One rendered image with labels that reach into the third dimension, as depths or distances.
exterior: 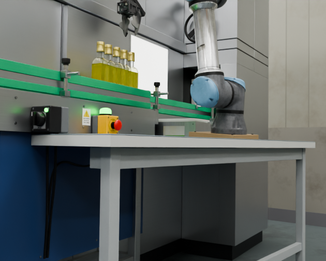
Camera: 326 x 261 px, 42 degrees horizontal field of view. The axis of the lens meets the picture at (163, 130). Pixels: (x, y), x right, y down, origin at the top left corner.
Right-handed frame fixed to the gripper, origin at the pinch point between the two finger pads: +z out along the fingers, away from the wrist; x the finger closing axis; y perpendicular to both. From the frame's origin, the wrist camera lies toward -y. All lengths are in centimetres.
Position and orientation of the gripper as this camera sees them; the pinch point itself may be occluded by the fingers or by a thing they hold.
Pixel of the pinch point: (131, 33)
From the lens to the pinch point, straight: 208.5
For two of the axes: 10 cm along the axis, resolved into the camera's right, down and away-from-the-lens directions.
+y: -4.9, -0.3, -8.7
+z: -0.1, 10.0, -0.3
